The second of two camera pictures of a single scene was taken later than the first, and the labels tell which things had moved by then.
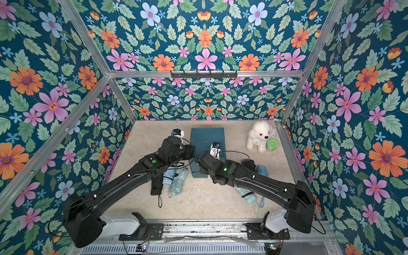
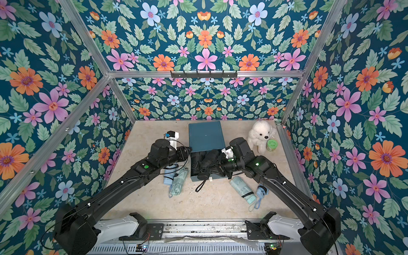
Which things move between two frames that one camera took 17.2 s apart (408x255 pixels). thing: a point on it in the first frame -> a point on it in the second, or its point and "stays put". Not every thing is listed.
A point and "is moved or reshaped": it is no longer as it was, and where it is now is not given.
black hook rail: x=204 y=74 stays put
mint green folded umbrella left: x=178 y=181 stays put
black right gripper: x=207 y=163 -> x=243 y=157
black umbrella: x=156 y=187 is moved or reshaped
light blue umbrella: x=168 y=175 stays put
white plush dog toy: x=261 y=132 stays put
